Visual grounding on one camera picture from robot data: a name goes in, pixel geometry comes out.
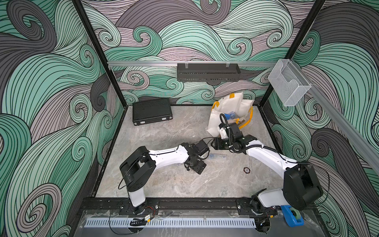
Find clear flat compass case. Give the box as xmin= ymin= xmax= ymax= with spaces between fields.
xmin=208 ymin=153 xmax=228 ymax=161

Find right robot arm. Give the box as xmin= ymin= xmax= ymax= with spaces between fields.
xmin=212 ymin=123 xmax=323 ymax=213

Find clear wall bin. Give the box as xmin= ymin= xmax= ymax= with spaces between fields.
xmin=268 ymin=59 xmax=311 ymax=107

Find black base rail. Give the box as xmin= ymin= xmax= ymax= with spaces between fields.
xmin=79 ymin=197 xmax=314 ymax=214

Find blue tape dispenser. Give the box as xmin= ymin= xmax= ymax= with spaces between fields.
xmin=281 ymin=205 xmax=304 ymax=227

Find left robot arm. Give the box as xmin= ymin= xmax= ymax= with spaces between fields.
xmin=119 ymin=140 xmax=210 ymax=213

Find white canvas bag yellow handles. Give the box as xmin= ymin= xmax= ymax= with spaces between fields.
xmin=207 ymin=92 xmax=254 ymax=137

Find black briefcase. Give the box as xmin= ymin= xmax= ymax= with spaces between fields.
xmin=132 ymin=98 xmax=173 ymax=126

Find white slotted cable duct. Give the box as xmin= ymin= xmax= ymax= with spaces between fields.
xmin=84 ymin=217 xmax=256 ymax=229

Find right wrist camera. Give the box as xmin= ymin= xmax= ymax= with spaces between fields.
xmin=219 ymin=113 xmax=230 ymax=139

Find black wall shelf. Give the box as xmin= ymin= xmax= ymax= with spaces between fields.
xmin=177 ymin=63 xmax=241 ymax=85

